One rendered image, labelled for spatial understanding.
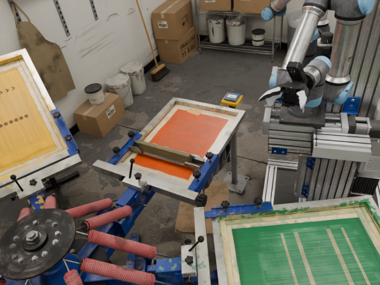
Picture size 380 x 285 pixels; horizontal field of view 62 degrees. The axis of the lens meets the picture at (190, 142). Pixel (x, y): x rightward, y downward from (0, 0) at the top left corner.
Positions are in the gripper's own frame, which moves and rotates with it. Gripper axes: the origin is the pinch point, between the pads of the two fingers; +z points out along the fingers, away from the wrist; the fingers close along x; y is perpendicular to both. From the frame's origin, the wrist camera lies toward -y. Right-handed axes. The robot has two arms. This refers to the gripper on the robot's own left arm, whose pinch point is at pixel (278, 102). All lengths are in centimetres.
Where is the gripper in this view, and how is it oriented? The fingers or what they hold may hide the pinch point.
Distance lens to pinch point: 108.4
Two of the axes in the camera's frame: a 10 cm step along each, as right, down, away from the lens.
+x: -7.4, -2.5, 6.3
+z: -6.4, 5.6, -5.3
